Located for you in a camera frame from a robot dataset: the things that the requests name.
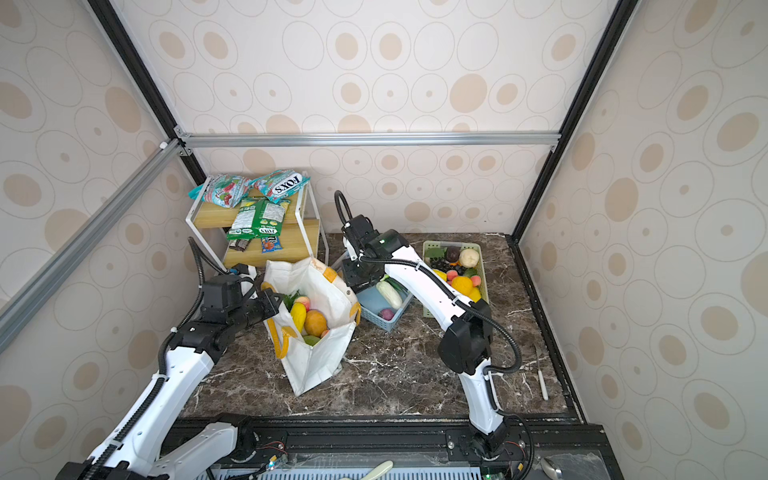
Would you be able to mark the green plastic fruit basket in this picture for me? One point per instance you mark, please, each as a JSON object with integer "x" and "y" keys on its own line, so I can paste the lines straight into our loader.
{"x": 450, "y": 259}

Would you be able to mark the small blue red candy packet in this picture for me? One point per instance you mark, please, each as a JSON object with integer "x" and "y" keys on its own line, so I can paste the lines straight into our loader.
{"x": 270, "y": 244}

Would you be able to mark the white pen on table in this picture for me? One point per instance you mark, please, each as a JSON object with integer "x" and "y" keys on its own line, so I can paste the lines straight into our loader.
{"x": 542, "y": 385}

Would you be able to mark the green snack packet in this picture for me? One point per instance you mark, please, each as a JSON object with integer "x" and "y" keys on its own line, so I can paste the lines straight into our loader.
{"x": 258, "y": 218}

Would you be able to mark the blue plastic vegetable basket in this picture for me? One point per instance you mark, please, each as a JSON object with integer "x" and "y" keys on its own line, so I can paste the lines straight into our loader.
{"x": 384, "y": 306}

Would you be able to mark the orange fruit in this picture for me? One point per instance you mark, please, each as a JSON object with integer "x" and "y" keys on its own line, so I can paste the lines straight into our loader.
{"x": 315, "y": 324}

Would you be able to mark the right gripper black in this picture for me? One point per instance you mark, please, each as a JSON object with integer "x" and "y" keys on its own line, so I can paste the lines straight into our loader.
{"x": 351, "y": 278}

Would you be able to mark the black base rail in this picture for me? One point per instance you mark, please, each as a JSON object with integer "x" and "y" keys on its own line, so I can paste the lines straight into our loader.
{"x": 436, "y": 448}

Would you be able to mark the red yellow peach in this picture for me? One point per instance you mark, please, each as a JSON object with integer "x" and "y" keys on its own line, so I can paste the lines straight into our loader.
{"x": 305, "y": 301}

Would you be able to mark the red green candy bag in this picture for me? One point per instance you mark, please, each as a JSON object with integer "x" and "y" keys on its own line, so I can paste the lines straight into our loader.
{"x": 222, "y": 190}

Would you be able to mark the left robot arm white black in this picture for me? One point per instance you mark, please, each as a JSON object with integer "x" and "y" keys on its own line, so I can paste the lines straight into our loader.
{"x": 156, "y": 396}

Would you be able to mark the horizontal aluminium frame bar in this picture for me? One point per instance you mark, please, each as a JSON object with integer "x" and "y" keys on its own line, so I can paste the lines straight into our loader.
{"x": 198, "y": 140}

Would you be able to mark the yellow lemon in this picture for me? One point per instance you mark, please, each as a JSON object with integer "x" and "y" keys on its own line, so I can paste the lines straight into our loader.
{"x": 462, "y": 284}

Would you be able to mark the teal Fox's candy bag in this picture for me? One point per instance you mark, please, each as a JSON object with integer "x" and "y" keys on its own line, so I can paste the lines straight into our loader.
{"x": 279, "y": 184}

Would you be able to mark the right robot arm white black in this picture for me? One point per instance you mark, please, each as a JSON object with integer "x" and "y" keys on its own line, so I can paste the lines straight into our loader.
{"x": 474, "y": 346}

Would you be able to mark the left slanted aluminium frame bar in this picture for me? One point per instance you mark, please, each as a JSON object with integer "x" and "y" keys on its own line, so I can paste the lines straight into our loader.
{"x": 22, "y": 308}

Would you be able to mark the white grocery bag yellow handles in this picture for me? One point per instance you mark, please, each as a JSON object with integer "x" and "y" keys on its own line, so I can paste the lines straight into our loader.
{"x": 307, "y": 360}

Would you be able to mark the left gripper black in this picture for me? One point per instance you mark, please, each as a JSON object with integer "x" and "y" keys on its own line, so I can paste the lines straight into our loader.
{"x": 270, "y": 306}

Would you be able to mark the white wire wooden shelf rack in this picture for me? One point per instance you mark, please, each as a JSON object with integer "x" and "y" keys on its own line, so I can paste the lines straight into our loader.
{"x": 303, "y": 234}

